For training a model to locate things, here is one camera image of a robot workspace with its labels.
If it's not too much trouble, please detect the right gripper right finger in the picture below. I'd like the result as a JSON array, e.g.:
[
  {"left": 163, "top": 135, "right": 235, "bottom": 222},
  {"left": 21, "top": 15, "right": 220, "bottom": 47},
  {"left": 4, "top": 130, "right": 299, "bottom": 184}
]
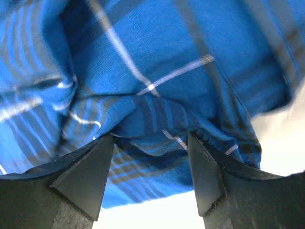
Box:
[{"left": 188, "top": 133, "right": 305, "bottom": 229}]

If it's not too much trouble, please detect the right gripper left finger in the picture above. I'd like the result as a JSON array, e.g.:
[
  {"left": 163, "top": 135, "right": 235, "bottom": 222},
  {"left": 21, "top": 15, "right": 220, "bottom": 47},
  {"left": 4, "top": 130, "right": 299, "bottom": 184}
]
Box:
[{"left": 0, "top": 135, "right": 114, "bottom": 229}]

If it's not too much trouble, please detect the blue plaid long sleeve shirt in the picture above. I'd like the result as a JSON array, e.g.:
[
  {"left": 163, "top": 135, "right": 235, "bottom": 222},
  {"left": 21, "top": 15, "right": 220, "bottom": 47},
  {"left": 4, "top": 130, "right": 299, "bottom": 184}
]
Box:
[{"left": 0, "top": 0, "right": 305, "bottom": 208}]

